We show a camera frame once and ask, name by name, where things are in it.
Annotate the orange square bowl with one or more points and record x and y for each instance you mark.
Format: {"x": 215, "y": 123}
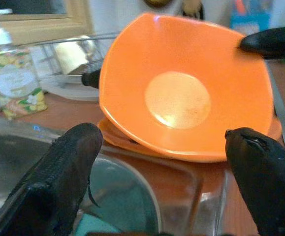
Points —
{"x": 181, "y": 54}

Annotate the floral soap pump bottle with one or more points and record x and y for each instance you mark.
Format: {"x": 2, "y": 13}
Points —
{"x": 16, "y": 83}

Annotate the cream mug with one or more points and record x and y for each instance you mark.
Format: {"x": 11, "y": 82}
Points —
{"x": 73, "y": 57}

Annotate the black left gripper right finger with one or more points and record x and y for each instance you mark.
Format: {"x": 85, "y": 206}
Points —
{"x": 267, "y": 177}

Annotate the orange plate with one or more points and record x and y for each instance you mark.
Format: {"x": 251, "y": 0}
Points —
{"x": 110, "y": 136}

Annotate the black round cap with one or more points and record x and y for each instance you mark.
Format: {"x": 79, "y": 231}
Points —
{"x": 91, "y": 78}

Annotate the beige window frame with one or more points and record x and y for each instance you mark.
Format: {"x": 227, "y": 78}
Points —
{"x": 46, "y": 27}

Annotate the grey drain tray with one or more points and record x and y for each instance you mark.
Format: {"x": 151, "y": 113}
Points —
{"x": 68, "y": 91}

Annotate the stainless steel double sink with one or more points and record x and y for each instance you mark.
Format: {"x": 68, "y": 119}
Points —
{"x": 14, "y": 147}

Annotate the teal round plate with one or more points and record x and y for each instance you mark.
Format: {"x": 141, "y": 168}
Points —
{"x": 122, "y": 196}

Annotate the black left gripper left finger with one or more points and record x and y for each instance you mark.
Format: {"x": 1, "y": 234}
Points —
{"x": 56, "y": 177}

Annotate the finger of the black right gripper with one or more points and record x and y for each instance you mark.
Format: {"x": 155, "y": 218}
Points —
{"x": 272, "y": 43}

